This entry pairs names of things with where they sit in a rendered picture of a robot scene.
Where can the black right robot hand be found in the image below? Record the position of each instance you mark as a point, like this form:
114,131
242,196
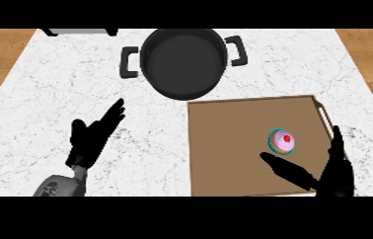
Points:
335,175

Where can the pink cupcake with cherry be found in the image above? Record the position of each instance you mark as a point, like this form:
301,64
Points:
282,142

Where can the grey appliance with black feet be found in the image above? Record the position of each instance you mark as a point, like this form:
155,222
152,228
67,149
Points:
80,32

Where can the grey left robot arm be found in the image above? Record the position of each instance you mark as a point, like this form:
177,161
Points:
61,185

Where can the brown wooden tray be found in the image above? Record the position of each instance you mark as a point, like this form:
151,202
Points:
252,147

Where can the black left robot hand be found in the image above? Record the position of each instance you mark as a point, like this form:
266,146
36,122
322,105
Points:
92,134

